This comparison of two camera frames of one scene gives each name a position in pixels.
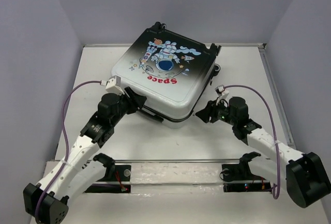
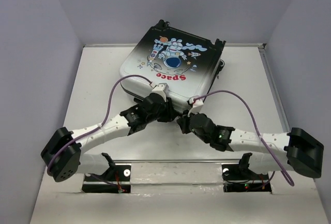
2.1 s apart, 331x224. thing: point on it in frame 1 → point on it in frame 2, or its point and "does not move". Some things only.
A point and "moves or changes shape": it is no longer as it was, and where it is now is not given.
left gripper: [135, 101] → [169, 110]
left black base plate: [117, 179] does not move
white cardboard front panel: [187, 192] does not move
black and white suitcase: [171, 72] moves or changes shape
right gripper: [205, 114] → [183, 121]
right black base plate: [239, 177] does not move
